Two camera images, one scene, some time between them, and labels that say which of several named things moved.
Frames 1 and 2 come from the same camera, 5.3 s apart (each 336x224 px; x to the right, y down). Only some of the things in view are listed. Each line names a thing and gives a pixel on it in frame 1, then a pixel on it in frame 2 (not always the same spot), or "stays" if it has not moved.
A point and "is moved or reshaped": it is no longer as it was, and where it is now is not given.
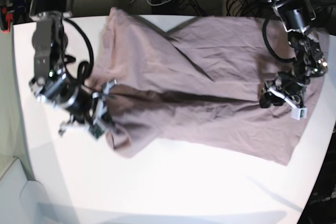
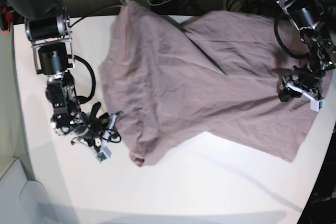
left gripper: (80, 108) to (91, 126)
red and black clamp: (6, 14) stays
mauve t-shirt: (196, 88) is moved or reshaped
